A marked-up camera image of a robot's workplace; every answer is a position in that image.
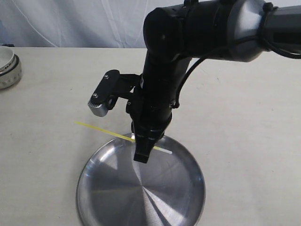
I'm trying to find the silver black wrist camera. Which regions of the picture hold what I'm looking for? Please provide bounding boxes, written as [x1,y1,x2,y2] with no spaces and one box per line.
[88,70,141,117]

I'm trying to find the round metal plate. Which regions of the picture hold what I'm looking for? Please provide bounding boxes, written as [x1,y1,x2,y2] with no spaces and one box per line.
[76,133,206,226]

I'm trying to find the white backdrop curtain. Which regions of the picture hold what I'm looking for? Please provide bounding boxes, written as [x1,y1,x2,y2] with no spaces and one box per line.
[0,0,181,48]

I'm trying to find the thin yellow straw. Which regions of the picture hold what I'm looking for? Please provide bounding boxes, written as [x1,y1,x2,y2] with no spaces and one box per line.
[75,121,173,154]

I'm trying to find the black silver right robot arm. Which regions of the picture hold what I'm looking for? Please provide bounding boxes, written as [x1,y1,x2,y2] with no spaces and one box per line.
[127,0,301,163]

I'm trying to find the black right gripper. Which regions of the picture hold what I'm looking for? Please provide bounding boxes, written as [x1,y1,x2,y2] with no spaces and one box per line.
[126,77,179,163]

